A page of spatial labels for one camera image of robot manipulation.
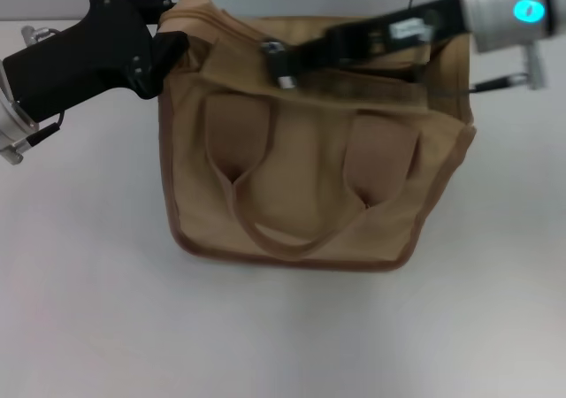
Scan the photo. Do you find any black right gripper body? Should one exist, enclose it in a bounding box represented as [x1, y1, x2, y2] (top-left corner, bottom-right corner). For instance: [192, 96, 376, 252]
[328, 0, 470, 66]

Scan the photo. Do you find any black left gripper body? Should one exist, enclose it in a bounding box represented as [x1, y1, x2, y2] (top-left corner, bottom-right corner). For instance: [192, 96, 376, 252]
[1, 0, 170, 126]

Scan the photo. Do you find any silver zipper pull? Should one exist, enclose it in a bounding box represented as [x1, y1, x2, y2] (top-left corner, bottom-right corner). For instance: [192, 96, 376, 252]
[259, 40, 296, 90]

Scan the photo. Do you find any khaki canvas food bag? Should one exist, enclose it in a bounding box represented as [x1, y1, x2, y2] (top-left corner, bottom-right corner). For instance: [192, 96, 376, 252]
[156, 0, 478, 272]

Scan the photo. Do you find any left gripper cable with connector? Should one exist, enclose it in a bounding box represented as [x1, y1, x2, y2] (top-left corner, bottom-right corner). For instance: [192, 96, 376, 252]
[20, 25, 66, 148]

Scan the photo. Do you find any gripper cable with connector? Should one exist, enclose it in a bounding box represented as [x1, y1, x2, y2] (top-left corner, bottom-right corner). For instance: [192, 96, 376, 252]
[20, 25, 66, 148]
[467, 42, 550, 95]

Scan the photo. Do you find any right gripper cable with connector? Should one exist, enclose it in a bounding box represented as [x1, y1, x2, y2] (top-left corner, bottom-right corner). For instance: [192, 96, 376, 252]
[467, 42, 550, 95]

